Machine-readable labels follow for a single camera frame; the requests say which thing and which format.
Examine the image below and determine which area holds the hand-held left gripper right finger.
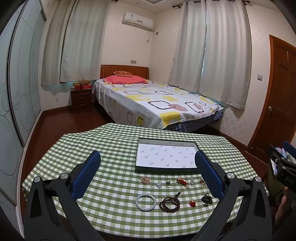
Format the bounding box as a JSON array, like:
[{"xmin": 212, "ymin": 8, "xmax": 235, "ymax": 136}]
[{"xmin": 192, "ymin": 150, "xmax": 273, "ymax": 241}]

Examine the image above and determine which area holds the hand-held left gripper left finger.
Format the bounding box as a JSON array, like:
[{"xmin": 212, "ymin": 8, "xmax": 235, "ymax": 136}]
[{"xmin": 23, "ymin": 150, "xmax": 103, "ymax": 241}]

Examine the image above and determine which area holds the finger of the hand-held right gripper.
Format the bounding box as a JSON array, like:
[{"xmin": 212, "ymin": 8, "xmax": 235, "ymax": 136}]
[
  {"xmin": 283, "ymin": 141, "xmax": 296, "ymax": 155},
  {"xmin": 267, "ymin": 145, "xmax": 287, "ymax": 177}
]

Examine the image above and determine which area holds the black carved pendant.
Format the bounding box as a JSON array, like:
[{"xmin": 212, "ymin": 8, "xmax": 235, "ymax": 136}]
[{"xmin": 200, "ymin": 193, "xmax": 213, "ymax": 207}]

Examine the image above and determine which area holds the red tassel gold charm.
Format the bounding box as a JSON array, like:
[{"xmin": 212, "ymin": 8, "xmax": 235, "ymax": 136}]
[{"xmin": 175, "ymin": 178, "xmax": 189, "ymax": 189}]

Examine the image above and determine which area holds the green tray box white lining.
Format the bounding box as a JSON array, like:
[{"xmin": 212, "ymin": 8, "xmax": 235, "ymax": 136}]
[{"xmin": 135, "ymin": 138, "xmax": 200, "ymax": 174}]

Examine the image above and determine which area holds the brown bead bracelet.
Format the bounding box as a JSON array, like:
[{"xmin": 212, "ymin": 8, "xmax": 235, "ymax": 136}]
[{"xmin": 159, "ymin": 192, "xmax": 181, "ymax": 213}]

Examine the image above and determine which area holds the white jade bangle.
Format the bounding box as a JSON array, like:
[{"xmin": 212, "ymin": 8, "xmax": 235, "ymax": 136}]
[{"xmin": 135, "ymin": 194, "xmax": 157, "ymax": 211}]

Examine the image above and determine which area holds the person's right hand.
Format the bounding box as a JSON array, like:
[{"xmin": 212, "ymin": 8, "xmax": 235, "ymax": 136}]
[{"xmin": 275, "ymin": 187, "xmax": 296, "ymax": 223}]

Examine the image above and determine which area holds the green checked tablecloth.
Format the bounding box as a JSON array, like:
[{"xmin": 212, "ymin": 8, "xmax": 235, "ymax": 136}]
[{"xmin": 22, "ymin": 123, "xmax": 270, "ymax": 241}]

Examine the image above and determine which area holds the brown wooden door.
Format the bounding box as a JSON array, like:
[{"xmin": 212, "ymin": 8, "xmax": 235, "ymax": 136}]
[{"xmin": 246, "ymin": 34, "xmax": 296, "ymax": 164}]

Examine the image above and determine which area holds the dark wooden nightstand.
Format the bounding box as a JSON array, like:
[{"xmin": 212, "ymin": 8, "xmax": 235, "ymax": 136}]
[{"xmin": 70, "ymin": 87, "xmax": 94, "ymax": 114}]

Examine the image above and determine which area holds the bed with patterned sheet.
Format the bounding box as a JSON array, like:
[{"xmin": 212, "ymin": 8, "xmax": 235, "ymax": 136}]
[{"xmin": 92, "ymin": 65, "xmax": 225, "ymax": 133}]

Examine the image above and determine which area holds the pink pillow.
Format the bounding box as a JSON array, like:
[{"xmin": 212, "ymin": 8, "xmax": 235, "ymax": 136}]
[{"xmin": 103, "ymin": 75, "xmax": 149, "ymax": 85}]

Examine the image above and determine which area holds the frosted sliding door wardrobe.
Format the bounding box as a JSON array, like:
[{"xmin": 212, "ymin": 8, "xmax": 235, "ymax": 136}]
[{"xmin": 0, "ymin": 0, "xmax": 48, "ymax": 209}]

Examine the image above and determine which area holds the white curtain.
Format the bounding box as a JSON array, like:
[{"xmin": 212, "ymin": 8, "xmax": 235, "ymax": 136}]
[
  {"xmin": 167, "ymin": 0, "xmax": 208, "ymax": 92},
  {"xmin": 198, "ymin": 0, "xmax": 253, "ymax": 110},
  {"xmin": 60, "ymin": 0, "xmax": 110, "ymax": 83},
  {"xmin": 40, "ymin": 0, "xmax": 78, "ymax": 87}
]

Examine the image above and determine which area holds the white air conditioner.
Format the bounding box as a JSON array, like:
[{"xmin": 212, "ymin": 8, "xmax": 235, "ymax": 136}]
[{"xmin": 122, "ymin": 11, "xmax": 155, "ymax": 32}]

